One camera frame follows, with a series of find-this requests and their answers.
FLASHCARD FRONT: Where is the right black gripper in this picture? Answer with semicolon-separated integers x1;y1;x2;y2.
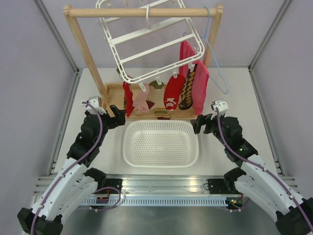
190;110;229;147

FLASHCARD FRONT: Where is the red bear sock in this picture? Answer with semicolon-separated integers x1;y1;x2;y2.
123;82;134;118

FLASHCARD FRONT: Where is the pink sock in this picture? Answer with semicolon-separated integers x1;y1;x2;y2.
133;84;150;113

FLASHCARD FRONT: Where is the beige striped sock olive toe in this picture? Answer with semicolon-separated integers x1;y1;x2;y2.
147;80;170;120

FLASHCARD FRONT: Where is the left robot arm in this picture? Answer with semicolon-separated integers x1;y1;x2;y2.
17;101;126;235

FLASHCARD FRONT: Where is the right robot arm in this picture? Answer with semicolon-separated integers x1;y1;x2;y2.
190;114;313;235

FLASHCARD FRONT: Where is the white clip drying hanger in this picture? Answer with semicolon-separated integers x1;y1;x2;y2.
95;0;205;85

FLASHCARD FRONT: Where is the brown yellow diamond sock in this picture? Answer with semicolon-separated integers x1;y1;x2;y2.
179;66;197;110

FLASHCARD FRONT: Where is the red sock white pattern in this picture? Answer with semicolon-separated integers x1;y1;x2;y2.
163;74;185;110

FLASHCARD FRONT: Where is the white perforated plastic basket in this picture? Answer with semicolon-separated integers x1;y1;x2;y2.
123;120;199;168

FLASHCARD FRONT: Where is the pink towel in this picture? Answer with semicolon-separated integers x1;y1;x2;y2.
179;41;209;115

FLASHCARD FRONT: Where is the wooden clothes rack frame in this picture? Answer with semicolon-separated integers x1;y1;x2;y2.
63;5;216;119

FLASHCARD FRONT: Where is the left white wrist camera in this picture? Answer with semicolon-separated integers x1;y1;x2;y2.
81;96;107;115

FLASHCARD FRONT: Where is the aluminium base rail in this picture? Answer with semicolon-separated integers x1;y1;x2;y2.
33;174;301;196

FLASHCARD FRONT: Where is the light blue wire hanger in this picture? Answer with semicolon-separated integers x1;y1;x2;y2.
200;4;228;94

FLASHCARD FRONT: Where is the white slotted cable duct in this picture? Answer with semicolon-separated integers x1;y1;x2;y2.
80;196;228;207

